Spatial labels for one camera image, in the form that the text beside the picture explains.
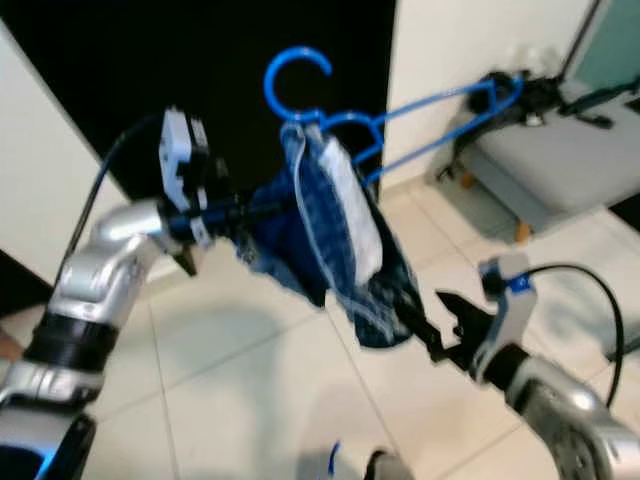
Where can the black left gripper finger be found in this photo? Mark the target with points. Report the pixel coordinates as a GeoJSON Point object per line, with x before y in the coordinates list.
{"type": "Point", "coordinates": [255, 214]}

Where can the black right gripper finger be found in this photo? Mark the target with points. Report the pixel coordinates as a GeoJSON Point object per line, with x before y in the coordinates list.
{"type": "Point", "coordinates": [465, 310]}
{"type": "Point", "coordinates": [425, 332]}

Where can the blue denim shorts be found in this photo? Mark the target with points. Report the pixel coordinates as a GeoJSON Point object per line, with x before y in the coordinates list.
{"type": "Point", "coordinates": [310, 240]}

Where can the blue plastic hanger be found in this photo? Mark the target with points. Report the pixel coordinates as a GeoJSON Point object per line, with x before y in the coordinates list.
{"type": "Point", "coordinates": [269, 85]}

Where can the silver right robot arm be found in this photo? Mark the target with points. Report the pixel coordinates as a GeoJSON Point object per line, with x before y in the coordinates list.
{"type": "Point", "coordinates": [570, 420]}

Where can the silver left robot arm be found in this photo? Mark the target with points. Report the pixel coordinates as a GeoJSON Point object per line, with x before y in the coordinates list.
{"type": "Point", "coordinates": [100, 270]}

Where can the grey upholstered bench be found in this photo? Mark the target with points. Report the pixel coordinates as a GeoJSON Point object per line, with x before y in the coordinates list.
{"type": "Point", "coordinates": [550, 165]}

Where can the black door panel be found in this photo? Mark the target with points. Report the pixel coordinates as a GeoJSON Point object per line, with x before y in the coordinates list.
{"type": "Point", "coordinates": [120, 60]}

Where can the black jacket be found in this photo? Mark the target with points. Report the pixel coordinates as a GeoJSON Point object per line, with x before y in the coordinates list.
{"type": "Point", "coordinates": [500, 95]}

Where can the light grey right wrist camera mount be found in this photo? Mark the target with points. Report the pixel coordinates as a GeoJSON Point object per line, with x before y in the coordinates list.
{"type": "Point", "coordinates": [510, 300]}

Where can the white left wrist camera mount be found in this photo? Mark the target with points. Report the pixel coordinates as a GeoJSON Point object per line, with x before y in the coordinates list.
{"type": "Point", "coordinates": [185, 155]}

